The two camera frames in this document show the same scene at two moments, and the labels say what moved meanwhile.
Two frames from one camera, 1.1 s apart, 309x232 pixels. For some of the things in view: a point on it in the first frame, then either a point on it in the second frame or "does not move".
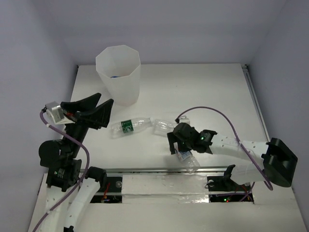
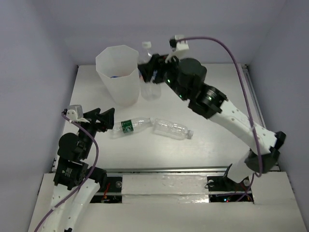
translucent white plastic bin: (119, 67) does not move
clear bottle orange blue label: (188, 160) → (151, 91)
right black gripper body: (182, 146) → (167, 72)
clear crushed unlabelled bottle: (162, 127) does not move
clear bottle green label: (130, 125) does not move
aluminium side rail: (246, 71) does not move
